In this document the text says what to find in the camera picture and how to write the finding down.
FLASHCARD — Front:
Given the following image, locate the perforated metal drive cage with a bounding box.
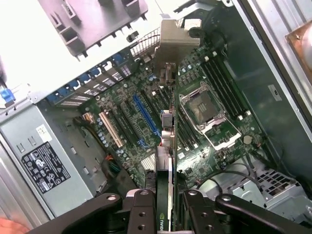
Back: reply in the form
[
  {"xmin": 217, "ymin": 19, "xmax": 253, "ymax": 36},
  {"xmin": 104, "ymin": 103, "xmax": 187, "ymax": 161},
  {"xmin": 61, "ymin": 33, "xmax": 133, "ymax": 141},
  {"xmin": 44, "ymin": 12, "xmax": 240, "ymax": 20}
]
[{"xmin": 231, "ymin": 168, "xmax": 308, "ymax": 220}]

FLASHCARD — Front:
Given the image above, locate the long blue expansion slot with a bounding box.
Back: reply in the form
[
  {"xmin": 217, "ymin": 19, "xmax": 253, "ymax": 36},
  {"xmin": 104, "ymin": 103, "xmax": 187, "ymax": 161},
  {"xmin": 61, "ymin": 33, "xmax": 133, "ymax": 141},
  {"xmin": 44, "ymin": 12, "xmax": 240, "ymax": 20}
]
[{"xmin": 133, "ymin": 94, "xmax": 158, "ymax": 137}]

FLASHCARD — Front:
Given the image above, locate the blue card retention clip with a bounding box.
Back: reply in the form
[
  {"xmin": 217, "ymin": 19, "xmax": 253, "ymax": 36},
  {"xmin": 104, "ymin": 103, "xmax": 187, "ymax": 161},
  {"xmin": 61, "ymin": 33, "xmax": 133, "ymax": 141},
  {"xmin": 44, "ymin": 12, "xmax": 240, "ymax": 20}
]
[
  {"xmin": 64, "ymin": 81, "xmax": 79, "ymax": 91},
  {"xmin": 47, "ymin": 89, "xmax": 62, "ymax": 103},
  {"xmin": 90, "ymin": 67, "xmax": 106, "ymax": 79},
  {"xmin": 78, "ymin": 74, "xmax": 92, "ymax": 85},
  {"xmin": 112, "ymin": 53, "xmax": 123, "ymax": 68}
]

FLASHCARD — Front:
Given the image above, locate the blue case release latch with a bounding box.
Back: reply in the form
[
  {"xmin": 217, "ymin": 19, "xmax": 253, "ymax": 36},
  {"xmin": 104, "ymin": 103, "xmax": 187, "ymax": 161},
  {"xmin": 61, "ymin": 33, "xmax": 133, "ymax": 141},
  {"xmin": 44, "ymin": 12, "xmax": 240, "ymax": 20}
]
[{"xmin": 0, "ymin": 89, "xmax": 13, "ymax": 106}]

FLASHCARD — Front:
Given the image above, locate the red and yellow wire bundle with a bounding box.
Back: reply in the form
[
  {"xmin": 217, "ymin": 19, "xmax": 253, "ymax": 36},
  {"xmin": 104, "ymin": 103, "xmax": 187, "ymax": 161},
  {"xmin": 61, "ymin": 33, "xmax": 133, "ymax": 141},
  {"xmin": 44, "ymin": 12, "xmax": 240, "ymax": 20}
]
[{"xmin": 102, "ymin": 155, "xmax": 123, "ymax": 176}]

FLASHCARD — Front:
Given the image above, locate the CPU socket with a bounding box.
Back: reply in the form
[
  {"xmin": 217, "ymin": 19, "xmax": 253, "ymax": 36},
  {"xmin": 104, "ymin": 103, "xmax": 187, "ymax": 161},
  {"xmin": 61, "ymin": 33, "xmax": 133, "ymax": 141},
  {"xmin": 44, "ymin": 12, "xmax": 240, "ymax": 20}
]
[{"xmin": 179, "ymin": 82, "xmax": 228, "ymax": 132}]

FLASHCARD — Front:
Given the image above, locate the person's hand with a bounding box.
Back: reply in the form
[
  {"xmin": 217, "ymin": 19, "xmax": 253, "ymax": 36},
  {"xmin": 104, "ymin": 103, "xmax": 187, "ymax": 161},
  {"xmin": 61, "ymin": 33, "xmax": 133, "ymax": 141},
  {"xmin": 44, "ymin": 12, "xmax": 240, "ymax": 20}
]
[{"xmin": 0, "ymin": 216, "xmax": 30, "ymax": 234}]

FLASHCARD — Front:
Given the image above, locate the metal socket cover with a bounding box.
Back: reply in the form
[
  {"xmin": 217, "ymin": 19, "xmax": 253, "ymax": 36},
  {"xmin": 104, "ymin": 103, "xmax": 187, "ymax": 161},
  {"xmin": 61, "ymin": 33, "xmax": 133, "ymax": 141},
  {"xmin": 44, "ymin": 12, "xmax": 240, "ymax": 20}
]
[{"xmin": 202, "ymin": 119, "xmax": 242, "ymax": 150}]

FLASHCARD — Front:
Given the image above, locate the black open PC case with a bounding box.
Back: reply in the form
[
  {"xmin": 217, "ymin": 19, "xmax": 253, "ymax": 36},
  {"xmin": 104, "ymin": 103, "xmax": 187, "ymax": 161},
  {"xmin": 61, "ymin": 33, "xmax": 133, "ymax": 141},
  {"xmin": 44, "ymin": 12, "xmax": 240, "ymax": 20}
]
[{"xmin": 0, "ymin": 0, "xmax": 312, "ymax": 234}]

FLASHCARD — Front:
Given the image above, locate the green motherboard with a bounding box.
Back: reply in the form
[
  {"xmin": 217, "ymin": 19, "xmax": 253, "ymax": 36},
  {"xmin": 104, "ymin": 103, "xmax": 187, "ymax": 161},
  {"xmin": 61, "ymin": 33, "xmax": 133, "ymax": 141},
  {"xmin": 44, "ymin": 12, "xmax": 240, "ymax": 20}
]
[{"xmin": 80, "ymin": 46, "xmax": 271, "ymax": 194}]

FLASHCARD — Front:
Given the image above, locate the grey parts rack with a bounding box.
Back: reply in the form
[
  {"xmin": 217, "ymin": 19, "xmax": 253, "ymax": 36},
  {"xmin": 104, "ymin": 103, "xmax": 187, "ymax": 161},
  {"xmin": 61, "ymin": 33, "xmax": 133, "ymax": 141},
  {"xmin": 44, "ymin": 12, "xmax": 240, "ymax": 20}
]
[{"xmin": 39, "ymin": 0, "xmax": 149, "ymax": 62}]

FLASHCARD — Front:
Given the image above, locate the silver chipset heatsink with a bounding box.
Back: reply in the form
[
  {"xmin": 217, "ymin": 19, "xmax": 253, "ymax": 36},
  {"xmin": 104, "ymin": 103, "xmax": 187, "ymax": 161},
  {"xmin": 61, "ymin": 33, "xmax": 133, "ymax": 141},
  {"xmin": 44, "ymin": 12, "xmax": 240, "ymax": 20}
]
[{"xmin": 140, "ymin": 155, "xmax": 157, "ymax": 172}]

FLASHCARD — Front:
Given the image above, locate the grey power supply unit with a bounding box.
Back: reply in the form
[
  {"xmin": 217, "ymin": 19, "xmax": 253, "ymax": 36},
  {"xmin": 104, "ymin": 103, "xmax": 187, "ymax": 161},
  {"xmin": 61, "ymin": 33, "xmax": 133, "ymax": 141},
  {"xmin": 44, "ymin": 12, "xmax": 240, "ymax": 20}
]
[{"xmin": 0, "ymin": 104, "xmax": 108, "ymax": 220}]

